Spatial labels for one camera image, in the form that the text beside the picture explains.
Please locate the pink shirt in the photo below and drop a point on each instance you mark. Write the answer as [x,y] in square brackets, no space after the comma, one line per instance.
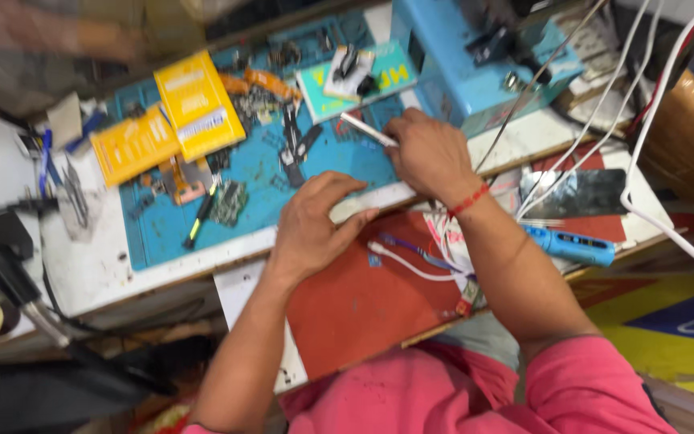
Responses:
[443,392]

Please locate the yellow blue printed sign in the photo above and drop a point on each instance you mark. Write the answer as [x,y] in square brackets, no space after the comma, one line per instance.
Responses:
[672,325]

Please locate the large yellow battery box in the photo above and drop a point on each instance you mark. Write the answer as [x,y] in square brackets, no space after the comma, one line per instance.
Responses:
[199,105]

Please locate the blue repair work mat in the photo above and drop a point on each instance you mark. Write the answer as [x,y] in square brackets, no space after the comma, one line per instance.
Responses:
[256,163]

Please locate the blue pen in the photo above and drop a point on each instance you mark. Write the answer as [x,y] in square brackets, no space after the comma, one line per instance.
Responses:
[44,163]

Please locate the white printed plastic bag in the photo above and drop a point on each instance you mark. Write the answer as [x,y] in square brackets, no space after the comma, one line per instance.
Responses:
[452,241]

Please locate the black yellow screwdriver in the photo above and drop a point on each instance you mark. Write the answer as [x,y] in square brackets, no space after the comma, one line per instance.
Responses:
[201,216]

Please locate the blue electric screwdriver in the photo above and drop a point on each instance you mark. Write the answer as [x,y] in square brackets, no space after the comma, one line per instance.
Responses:
[573,246]

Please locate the metal tweezers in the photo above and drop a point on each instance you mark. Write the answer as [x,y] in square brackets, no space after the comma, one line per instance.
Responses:
[76,193]

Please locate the green circuit board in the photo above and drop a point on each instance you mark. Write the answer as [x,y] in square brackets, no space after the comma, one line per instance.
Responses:
[229,202]

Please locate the person's left hand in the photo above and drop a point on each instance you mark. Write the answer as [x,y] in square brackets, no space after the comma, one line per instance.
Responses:
[308,232]

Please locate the person's right hand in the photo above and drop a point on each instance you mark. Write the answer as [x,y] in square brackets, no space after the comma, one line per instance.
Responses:
[434,160]

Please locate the black phone screen panel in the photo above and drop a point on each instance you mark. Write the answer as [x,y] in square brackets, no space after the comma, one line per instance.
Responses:
[582,193]

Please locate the black phone frame part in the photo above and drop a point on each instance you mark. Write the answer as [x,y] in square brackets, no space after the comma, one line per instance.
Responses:
[294,150]

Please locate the teal printed card box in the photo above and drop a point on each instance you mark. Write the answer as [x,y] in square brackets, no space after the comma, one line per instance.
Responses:
[395,75]

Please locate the person's right fingers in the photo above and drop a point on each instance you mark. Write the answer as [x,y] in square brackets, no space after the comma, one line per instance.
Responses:
[404,135]

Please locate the white slim hand tool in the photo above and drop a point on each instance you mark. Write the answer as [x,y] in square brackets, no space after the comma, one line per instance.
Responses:
[366,129]

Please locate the blue bench machine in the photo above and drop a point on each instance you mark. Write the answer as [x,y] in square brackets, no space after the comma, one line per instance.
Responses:
[461,66]

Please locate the large red silicone mat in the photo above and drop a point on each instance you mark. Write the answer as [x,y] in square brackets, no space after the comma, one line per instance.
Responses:
[359,301]

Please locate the white packet with black parts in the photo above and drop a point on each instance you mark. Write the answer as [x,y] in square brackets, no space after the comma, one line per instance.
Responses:
[350,72]

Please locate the small yellow battery box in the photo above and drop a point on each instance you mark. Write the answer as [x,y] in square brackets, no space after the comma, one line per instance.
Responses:
[133,144]

